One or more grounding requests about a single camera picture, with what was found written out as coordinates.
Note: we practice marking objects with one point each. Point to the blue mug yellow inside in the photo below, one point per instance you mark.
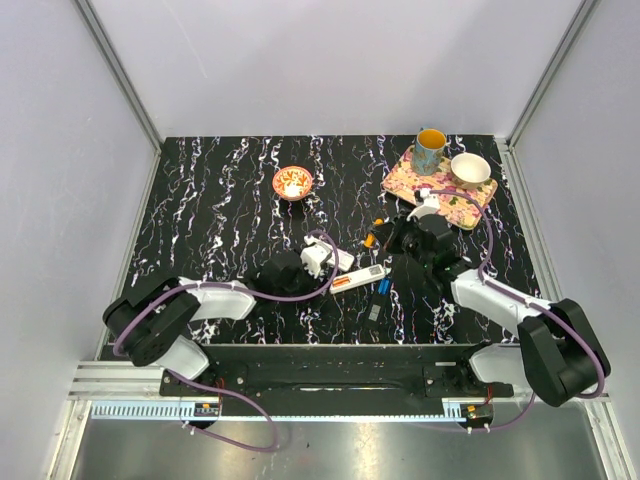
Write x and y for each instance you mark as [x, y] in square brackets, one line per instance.
[428, 151]

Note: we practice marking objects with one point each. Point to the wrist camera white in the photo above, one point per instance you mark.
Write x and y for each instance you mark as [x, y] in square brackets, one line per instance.
[318, 253]
[427, 203]

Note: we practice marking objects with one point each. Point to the black remote blue batteries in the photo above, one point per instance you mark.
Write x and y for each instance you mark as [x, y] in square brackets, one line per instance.
[375, 309]

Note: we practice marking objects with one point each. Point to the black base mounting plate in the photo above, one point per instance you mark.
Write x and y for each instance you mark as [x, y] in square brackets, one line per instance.
[339, 382]

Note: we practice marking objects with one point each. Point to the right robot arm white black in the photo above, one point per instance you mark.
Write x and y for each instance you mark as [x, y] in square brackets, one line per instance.
[558, 357]

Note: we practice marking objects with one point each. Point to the white remote black batteries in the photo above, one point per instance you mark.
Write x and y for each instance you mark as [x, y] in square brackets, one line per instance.
[343, 260]

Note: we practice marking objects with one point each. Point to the orange patterned small bowl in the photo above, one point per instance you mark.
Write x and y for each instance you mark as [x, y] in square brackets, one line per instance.
[292, 183]

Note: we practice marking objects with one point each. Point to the white remote orange batteries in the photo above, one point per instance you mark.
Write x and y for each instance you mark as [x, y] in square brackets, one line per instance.
[364, 276]

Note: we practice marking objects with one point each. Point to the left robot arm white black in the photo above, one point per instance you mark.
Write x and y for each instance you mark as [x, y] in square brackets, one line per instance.
[149, 320]

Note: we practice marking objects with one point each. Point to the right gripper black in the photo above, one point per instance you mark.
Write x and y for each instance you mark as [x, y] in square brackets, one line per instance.
[389, 233]

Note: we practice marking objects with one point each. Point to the cream white bowl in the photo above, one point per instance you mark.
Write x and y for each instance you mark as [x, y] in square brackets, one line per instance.
[470, 170]

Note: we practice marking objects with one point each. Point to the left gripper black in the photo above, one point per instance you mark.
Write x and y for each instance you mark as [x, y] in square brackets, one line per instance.
[311, 281]

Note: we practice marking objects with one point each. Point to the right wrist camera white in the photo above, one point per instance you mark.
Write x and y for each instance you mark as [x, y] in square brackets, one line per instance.
[427, 203]

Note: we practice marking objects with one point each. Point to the orange handled screwdriver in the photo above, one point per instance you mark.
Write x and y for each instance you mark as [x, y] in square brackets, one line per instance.
[370, 239]

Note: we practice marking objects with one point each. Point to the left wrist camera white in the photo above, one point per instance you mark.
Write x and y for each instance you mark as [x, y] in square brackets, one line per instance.
[318, 253]

